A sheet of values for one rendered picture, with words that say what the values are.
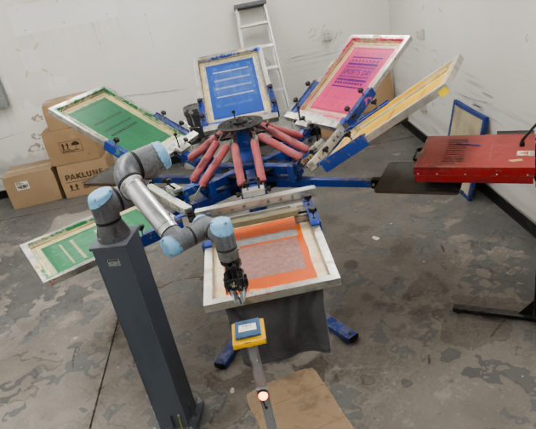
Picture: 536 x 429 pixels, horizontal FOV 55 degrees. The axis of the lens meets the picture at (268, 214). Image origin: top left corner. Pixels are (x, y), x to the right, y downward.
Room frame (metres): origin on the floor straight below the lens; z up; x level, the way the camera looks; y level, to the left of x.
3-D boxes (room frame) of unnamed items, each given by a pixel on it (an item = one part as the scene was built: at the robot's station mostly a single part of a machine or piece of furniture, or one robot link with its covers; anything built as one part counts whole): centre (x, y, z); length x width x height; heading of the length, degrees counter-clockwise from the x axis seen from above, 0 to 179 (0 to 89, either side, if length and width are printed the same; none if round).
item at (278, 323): (1.90, 0.05, 0.74); 0.45 x 0.03 x 0.43; 91
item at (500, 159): (2.55, -1.18, 1.06); 0.61 x 0.46 x 0.12; 61
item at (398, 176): (2.91, -0.52, 0.91); 1.34 x 0.40 x 0.08; 61
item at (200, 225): (1.67, 0.24, 1.40); 0.11 x 0.11 x 0.08; 34
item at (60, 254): (2.78, 0.84, 1.05); 1.08 x 0.61 x 0.23; 121
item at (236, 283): (1.59, 0.16, 1.24); 0.09 x 0.08 x 0.12; 0
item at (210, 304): (2.19, 0.05, 0.97); 0.79 x 0.58 x 0.04; 1
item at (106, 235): (2.18, 0.72, 1.25); 0.15 x 0.15 x 0.10
